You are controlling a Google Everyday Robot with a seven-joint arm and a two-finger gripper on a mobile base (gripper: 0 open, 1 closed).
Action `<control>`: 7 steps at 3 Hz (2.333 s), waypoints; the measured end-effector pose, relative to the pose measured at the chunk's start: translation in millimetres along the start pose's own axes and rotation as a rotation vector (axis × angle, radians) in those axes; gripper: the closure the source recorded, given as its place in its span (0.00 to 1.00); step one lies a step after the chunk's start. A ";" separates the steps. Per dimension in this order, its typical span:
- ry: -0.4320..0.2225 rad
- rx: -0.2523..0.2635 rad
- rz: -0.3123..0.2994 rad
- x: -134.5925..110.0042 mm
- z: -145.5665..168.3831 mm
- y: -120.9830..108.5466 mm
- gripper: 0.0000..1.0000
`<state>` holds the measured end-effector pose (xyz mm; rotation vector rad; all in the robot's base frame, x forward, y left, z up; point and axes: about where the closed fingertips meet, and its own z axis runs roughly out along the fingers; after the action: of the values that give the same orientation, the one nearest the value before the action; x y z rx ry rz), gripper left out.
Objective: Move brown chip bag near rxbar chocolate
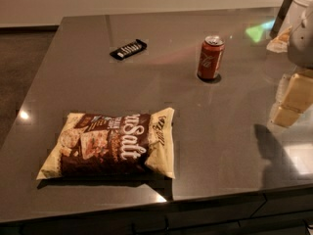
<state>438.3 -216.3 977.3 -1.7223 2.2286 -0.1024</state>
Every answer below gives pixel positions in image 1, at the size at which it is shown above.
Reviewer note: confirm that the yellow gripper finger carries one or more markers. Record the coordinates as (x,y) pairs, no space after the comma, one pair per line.
(283,117)
(299,94)

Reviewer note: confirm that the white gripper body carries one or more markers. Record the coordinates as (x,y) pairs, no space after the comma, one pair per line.
(301,46)

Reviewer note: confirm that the brown chip bag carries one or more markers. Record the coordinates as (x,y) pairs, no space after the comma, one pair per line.
(94,145)

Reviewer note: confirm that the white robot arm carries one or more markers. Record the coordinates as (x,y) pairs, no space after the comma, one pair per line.
(280,45)

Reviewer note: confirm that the black rxbar chocolate bar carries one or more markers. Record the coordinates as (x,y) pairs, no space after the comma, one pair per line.
(129,50)

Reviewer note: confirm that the red coca-cola can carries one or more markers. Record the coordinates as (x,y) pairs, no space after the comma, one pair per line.
(212,50)

